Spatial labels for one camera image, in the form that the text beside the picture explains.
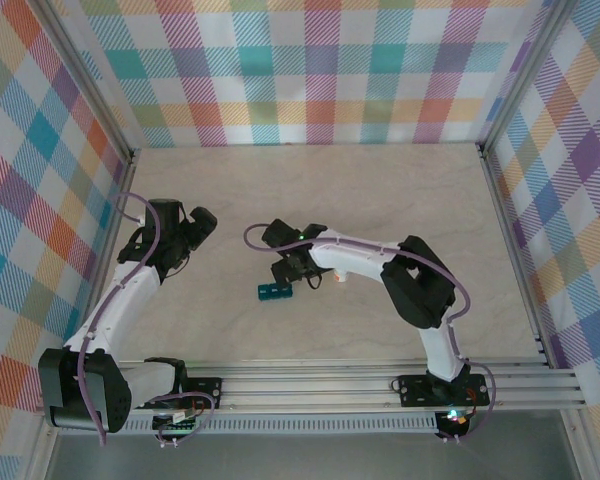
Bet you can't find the teal toy block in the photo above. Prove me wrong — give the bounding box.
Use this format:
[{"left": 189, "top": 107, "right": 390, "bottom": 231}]
[{"left": 257, "top": 282, "right": 295, "bottom": 303}]

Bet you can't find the green controller board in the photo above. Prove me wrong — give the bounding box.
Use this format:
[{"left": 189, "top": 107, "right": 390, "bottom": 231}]
[{"left": 152, "top": 412, "right": 201, "bottom": 436}]

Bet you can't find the black controller with led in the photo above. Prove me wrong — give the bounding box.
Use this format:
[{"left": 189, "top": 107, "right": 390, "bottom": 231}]
[{"left": 437, "top": 408, "right": 474, "bottom": 440}]

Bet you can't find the aluminium side rail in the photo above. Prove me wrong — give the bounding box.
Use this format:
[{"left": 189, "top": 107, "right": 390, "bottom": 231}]
[
  {"left": 29, "top": 149, "right": 139, "bottom": 416},
  {"left": 474, "top": 142, "right": 556, "bottom": 369}
]

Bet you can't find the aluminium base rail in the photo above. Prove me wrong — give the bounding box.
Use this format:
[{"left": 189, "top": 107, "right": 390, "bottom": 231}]
[{"left": 114, "top": 357, "right": 586, "bottom": 414}]

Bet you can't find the aluminium frame post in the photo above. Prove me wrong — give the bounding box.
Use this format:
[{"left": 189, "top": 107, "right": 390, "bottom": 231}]
[
  {"left": 37, "top": 0, "right": 141, "bottom": 164},
  {"left": 474, "top": 0, "right": 579, "bottom": 151}
]

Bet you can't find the purple cable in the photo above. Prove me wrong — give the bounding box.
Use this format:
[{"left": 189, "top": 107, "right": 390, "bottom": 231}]
[
  {"left": 77, "top": 192, "right": 216, "bottom": 449},
  {"left": 243, "top": 222, "right": 501, "bottom": 444}
]

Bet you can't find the slotted grey cable duct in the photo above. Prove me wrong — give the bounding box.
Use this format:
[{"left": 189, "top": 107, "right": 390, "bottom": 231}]
[{"left": 122, "top": 418, "right": 439, "bottom": 436}]

